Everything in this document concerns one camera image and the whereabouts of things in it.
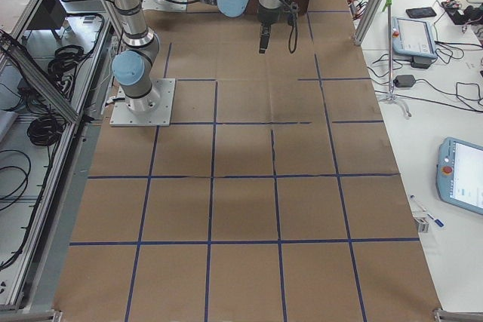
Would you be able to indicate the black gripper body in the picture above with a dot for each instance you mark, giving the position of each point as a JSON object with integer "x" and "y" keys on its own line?
{"x": 268, "y": 16}

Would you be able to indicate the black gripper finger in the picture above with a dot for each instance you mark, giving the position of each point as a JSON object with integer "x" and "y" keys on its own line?
{"x": 265, "y": 32}

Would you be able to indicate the metal stand with green clip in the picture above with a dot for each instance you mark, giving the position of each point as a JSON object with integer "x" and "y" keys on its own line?
{"x": 390, "y": 97}

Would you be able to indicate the black power adapter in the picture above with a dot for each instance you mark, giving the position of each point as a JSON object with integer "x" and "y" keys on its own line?
{"x": 404, "y": 81}

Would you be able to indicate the upper teach pendant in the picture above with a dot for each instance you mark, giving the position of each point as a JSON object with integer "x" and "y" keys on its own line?
{"x": 412, "y": 37}

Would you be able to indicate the teach pendant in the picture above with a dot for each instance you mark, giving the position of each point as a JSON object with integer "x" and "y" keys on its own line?
{"x": 412, "y": 37}
{"x": 459, "y": 174}

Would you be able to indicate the black smartphone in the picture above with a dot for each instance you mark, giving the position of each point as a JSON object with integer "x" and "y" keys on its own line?
{"x": 420, "y": 13}

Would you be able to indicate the lower teach pendant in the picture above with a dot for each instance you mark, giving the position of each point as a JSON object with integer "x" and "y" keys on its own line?
{"x": 459, "y": 174}

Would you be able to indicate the small metal binder clip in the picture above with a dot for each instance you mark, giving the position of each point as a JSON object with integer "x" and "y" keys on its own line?
{"x": 422, "y": 224}

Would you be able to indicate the blue white pen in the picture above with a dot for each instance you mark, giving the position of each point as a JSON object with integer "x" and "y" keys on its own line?
{"x": 436, "y": 220}

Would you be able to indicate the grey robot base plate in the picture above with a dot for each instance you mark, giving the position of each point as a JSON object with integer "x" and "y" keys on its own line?
{"x": 154, "y": 109}

